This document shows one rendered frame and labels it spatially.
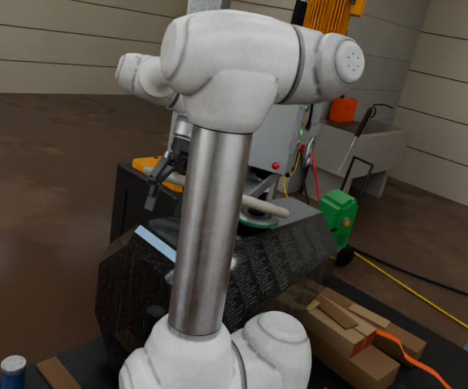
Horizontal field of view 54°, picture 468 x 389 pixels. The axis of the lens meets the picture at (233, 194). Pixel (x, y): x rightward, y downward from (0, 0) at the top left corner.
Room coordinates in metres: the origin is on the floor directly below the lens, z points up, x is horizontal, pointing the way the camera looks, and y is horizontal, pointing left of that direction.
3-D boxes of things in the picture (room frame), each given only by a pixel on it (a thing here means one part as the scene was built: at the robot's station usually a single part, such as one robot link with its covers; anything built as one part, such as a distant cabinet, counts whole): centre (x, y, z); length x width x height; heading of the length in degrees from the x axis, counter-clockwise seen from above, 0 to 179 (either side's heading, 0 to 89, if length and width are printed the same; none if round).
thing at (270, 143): (2.11, -0.14, 1.32); 0.36 x 0.22 x 0.45; 164
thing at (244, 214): (2.03, -0.12, 0.87); 0.21 x 0.21 x 0.01
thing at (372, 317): (2.53, -0.99, 0.13); 0.25 x 0.10 x 0.01; 58
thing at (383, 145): (5.25, -1.29, 0.43); 1.30 x 0.62 x 0.86; 141
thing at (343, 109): (5.29, -1.05, 1.00); 0.50 x 0.22 x 0.33; 141
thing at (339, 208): (3.49, -0.83, 0.43); 0.35 x 0.35 x 0.87; 35
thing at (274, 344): (0.80, -0.14, 1.05); 0.18 x 0.16 x 0.22; 118
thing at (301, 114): (1.93, -0.21, 1.37); 0.08 x 0.03 x 0.28; 164
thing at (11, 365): (1.57, 0.80, 0.08); 0.10 x 0.10 x 0.13
